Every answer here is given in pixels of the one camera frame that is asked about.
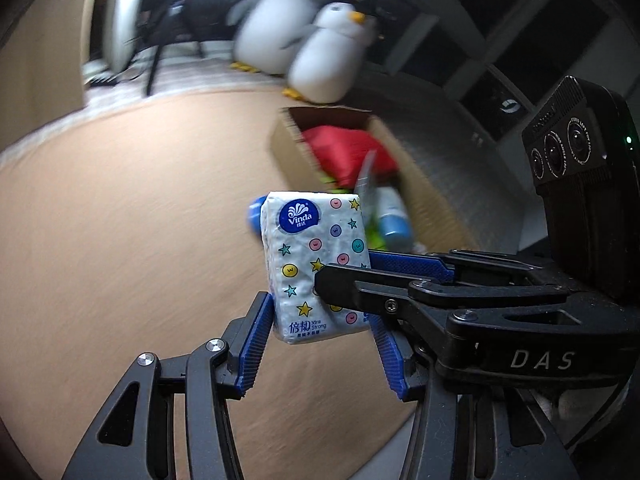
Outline large wooden panel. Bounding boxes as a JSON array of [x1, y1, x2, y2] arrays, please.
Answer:
[[0, 0, 101, 126]]

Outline patterned tissue pack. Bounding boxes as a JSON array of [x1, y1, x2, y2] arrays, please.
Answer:
[[260, 191, 373, 346]]

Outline blue round lid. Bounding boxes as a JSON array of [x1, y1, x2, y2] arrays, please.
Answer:
[[247, 196, 268, 236]]

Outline large penguin plush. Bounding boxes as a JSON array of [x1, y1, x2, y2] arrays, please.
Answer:
[[227, 0, 338, 77]]

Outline red cloth bag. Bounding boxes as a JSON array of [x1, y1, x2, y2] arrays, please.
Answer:
[[301, 126, 401, 191]]

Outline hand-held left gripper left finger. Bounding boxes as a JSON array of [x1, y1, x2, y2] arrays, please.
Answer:
[[62, 290, 276, 480]]

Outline small penguin plush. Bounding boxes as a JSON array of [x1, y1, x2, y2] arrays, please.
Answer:
[[282, 2, 378, 106]]

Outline white tube with blue cap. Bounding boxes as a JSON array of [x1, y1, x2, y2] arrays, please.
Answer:
[[375, 186, 413, 241]]

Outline black tripod stand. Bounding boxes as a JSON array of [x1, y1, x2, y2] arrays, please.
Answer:
[[132, 0, 206, 96]]

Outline cardboard box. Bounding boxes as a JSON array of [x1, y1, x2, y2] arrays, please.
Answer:
[[270, 106, 473, 253]]

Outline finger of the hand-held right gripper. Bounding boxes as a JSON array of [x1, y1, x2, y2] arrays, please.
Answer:
[[314, 262, 572, 362], [367, 249, 534, 284]]

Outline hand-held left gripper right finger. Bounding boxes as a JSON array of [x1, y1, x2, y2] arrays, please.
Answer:
[[369, 316, 581, 480]]

